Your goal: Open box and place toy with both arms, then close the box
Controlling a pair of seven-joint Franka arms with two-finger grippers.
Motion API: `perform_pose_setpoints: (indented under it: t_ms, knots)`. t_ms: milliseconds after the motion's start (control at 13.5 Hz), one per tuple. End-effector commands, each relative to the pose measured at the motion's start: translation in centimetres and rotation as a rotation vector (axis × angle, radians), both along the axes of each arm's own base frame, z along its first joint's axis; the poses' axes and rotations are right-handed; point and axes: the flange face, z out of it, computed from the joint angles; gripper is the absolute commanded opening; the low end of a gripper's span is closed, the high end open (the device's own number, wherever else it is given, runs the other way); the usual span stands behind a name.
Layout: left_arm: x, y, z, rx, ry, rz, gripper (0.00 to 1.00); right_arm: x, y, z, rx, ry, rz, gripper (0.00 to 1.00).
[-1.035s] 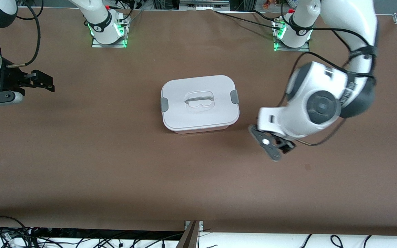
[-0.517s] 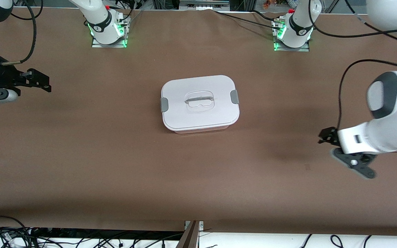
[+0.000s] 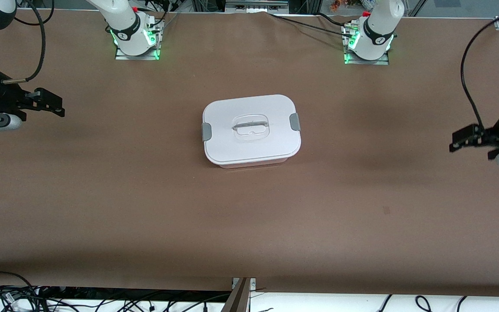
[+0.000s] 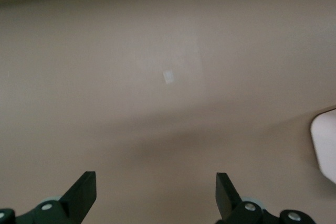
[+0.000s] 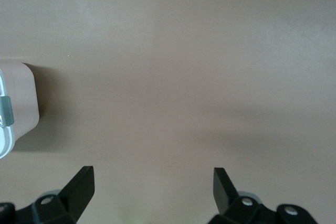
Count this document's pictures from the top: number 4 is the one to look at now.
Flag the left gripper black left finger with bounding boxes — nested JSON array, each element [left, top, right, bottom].
[[17, 170, 97, 224]]

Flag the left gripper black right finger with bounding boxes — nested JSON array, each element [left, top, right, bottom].
[[215, 172, 279, 224]]

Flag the white box lid grey clips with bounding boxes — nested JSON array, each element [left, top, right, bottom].
[[310, 110, 336, 186]]

